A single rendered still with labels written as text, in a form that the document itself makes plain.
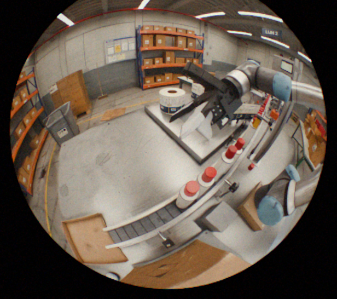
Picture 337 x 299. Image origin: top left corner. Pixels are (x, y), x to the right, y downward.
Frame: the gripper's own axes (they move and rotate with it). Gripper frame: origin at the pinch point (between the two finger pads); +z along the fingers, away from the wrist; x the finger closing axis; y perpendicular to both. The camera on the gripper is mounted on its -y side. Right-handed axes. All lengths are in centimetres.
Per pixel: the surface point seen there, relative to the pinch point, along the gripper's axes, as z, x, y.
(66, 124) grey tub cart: 137, 114, -88
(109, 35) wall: -28, 309, -339
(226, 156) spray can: -8.2, 0.9, 19.8
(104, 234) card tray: 50, -11, 17
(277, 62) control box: -63, 0, 8
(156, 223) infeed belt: 25.3, -5.1, 23.8
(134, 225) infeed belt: 32.7, -6.1, 19.4
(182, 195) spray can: 8.1, -6.3, 14.2
